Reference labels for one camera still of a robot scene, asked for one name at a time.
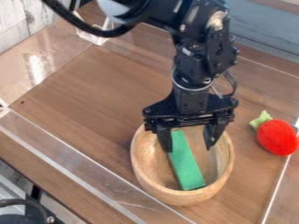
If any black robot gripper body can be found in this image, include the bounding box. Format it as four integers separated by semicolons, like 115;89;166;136
142;86;240;135

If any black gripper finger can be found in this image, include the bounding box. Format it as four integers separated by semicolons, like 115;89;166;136
157;128;174;152
204;120;229;150

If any green rectangular block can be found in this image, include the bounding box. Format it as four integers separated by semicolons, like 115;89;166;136
169;129;206;191

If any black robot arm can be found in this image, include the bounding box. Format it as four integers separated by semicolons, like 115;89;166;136
42;0;240;152

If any brown wooden bowl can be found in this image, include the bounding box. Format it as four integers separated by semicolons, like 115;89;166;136
131;126;236;206

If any red plush strawberry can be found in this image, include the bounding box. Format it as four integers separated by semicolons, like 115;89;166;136
249;110;299;156

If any black clamp with screw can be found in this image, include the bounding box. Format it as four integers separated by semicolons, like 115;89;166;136
25;185;66;224

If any clear acrylic front wall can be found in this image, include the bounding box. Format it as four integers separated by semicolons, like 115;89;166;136
0;108;196;224

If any black cable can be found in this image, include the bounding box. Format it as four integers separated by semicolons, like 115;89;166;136
0;198;49;224

